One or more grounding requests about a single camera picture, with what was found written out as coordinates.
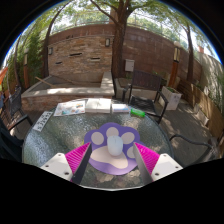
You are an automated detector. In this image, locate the green plastic packet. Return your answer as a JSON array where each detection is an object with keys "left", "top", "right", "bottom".
[{"left": 129, "top": 108, "right": 146, "bottom": 118}]

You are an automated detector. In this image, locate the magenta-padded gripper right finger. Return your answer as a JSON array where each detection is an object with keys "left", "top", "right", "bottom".
[{"left": 132, "top": 142, "right": 184, "bottom": 186}]

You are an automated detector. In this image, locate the white square planter box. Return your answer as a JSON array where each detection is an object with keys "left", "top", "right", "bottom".
[{"left": 161, "top": 85, "right": 183, "bottom": 111}]

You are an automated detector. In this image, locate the large white flat box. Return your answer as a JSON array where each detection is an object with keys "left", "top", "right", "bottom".
[{"left": 85, "top": 97, "right": 113, "bottom": 114}]

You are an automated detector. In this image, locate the long white planter box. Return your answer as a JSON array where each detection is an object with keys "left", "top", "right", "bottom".
[{"left": 193, "top": 103, "right": 211, "bottom": 126}]

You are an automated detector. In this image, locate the white computer mouse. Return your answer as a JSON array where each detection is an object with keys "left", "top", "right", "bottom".
[{"left": 106, "top": 135, "right": 124, "bottom": 157}]

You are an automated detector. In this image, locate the black mesh patio armchair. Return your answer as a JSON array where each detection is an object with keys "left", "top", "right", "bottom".
[{"left": 168, "top": 133, "right": 224, "bottom": 164}]

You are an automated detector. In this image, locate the colourful printed paper sheet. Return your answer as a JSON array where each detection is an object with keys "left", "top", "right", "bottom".
[{"left": 53, "top": 99, "right": 87, "bottom": 117}]

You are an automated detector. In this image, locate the thick brown tree trunk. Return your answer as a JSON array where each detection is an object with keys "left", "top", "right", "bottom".
[{"left": 89, "top": 0, "right": 134, "bottom": 79}]

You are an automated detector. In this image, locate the small white printed box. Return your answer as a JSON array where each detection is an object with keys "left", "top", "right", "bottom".
[{"left": 111, "top": 103, "right": 130, "bottom": 114}]

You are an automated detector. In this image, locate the black metal patio armchair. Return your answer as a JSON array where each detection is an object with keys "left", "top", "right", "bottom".
[{"left": 0, "top": 118, "right": 24, "bottom": 161}]

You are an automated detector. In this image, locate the grey wall utility box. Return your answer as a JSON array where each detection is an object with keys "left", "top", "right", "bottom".
[{"left": 124, "top": 59, "right": 136, "bottom": 72}]

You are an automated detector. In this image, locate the black slatted patio chair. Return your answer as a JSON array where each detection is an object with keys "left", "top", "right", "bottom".
[{"left": 121, "top": 69, "right": 170, "bottom": 125}]

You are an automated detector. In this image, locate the purple paw-shaped mouse pad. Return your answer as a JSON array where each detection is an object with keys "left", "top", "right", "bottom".
[{"left": 83, "top": 122, "right": 147, "bottom": 176}]

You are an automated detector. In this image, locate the black mesh-back patio chair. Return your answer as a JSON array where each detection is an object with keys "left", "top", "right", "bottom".
[{"left": 8, "top": 85, "right": 34, "bottom": 131}]

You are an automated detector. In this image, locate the wooden garden lamp post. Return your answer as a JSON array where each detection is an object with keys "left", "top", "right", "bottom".
[
  {"left": 169, "top": 40, "right": 183, "bottom": 88},
  {"left": 22, "top": 47, "right": 31, "bottom": 90}
]

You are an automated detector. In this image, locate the thin brown tree trunk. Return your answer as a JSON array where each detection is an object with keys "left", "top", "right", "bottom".
[{"left": 184, "top": 19, "right": 196, "bottom": 83}]

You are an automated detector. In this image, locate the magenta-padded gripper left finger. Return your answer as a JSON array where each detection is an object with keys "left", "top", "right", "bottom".
[{"left": 39, "top": 142, "right": 93, "bottom": 186}]

